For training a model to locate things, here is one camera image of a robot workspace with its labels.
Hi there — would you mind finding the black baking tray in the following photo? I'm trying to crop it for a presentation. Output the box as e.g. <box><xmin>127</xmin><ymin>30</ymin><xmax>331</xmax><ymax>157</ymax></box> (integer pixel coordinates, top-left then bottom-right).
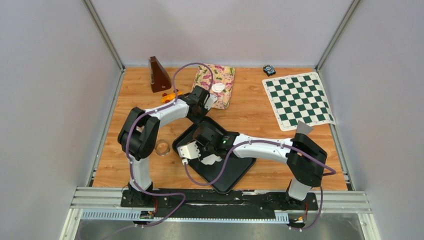
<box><xmin>172</xmin><ymin>116</ymin><xmax>257</xmax><ymax>194</ymax></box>

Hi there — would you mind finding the round metal cutter ring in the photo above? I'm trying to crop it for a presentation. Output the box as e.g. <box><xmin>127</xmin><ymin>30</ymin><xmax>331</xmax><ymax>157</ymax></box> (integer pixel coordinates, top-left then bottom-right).
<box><xmin>154</xmin><ymin>139</ymin><xmax>171</xmax><ymax>157</ymax></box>

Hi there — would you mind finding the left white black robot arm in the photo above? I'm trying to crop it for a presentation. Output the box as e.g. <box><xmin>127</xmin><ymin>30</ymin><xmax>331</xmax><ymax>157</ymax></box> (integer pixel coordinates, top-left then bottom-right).
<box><xmin>117</xmin><ymin>86</ymin><xmax>218</xmax><ymax>207</ymax></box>

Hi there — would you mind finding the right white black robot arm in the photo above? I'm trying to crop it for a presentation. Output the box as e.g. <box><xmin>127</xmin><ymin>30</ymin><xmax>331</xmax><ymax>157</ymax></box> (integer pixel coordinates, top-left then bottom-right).
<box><xmin>192</xmin><ymin>122</ymin><xmax>328</xmax><ymax>209</ymax></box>

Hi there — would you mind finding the orange toy car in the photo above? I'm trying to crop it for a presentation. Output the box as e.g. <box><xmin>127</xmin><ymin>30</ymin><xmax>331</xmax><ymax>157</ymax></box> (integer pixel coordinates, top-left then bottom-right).
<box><xmin>160</xmin><ymin>89</ymin><xmax>183</xmax><ymax>104</ymax></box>

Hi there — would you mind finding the floral rectangular tray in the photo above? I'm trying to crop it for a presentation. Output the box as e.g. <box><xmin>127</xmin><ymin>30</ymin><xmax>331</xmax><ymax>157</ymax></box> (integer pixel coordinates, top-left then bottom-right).
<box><xmin>192</xmin><ymin>64</ymin><xmax>236</xmax><ymax>110</ymax></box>

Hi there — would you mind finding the brown wooden metronome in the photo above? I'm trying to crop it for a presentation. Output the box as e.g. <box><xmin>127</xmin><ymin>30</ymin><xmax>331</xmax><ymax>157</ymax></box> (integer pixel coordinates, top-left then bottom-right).
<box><xmin>148</xmin><ymin>56</ymin><xmax>172</xmax><ymax>93</ymax></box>

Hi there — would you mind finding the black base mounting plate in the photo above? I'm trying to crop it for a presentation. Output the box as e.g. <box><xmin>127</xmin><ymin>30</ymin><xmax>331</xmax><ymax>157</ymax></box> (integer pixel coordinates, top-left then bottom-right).
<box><xmin>120</xmin><ymin>188</ymin><xmax>319</xmax><ymax>219</ymax></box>

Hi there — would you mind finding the small blue black toy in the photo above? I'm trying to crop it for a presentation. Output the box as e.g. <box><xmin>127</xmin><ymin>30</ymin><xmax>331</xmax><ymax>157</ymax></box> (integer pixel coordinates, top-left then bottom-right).
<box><xmin>262</xmin><ymin>64</ymin><xmax>276</xmax><ymax>77</ymax></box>

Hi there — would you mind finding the green white chess mat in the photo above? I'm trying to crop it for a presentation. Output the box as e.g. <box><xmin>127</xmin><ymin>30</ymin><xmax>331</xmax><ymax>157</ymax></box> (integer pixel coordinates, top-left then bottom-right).
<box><xmin>262</xmin><ymin>72</ymin><xmax>336</xmax><ymax>132</ymax></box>

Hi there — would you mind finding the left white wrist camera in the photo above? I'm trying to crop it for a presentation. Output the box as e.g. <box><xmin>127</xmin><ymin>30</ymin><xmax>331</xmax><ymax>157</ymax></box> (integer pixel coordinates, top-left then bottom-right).
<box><xmin>204</xmin><ymin>94</ymin><xmax>218</xmax><ymax>111</ymax></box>

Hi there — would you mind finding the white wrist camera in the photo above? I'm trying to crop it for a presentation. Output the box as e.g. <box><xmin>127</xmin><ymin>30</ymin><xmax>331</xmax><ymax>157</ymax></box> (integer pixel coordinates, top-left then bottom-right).
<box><xmin>204</xmin><ymin>94</ymin><xmax>218</xmax><ymax>111</ymax></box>
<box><xmin>177</xmin><ymin>141</ymin><xmax>201</xmax><ymax>160</ymax></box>

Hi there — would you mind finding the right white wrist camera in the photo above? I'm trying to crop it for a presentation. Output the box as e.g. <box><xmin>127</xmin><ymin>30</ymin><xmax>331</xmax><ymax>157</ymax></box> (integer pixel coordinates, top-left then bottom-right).
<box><xmin>177</xmin><ymin>141</ymin><xmax>201</xmax><ymax>160</ymax></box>

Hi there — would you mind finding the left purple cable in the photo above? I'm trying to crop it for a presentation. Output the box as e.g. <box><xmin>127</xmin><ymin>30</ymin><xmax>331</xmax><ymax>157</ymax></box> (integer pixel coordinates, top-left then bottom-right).
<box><xmin>125</xmin><ymin>62</ymin><xmax>214</xmax><ymax>229</ymax></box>

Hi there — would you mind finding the purple cable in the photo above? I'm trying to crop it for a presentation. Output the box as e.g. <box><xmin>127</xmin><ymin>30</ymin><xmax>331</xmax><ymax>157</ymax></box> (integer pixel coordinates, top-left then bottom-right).
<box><xmin>125</xmin><ymin>62</ymin><xmax>214</xmax><ymax>229</ymax></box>
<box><xmin>182</xmin><ymin>139</ymin><xmax>337</xmax><ymax>232</ymax></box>

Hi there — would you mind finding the wooden handled metal scraper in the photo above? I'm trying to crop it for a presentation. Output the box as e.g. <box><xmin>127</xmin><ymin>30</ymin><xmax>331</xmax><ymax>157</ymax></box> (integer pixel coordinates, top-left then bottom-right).
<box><xmin>296</xmin><ymin>120</ymin><xmax>314</xmax><ymax>136</ymax></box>

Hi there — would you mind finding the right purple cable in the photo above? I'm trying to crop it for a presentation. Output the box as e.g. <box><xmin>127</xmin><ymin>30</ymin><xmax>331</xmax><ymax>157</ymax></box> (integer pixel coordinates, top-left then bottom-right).
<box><xmin>182</xmin><ymin>139</ymin><xmax>337</xmax><ymax>232</ymax></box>

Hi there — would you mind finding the aluminium frame rail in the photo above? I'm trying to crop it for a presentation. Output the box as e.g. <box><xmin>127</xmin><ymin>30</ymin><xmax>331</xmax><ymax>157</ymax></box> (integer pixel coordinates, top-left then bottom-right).
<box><xmin>60</xmin><ymin>187</ymin><xmax>380</xmax><ymax>240</ymax></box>

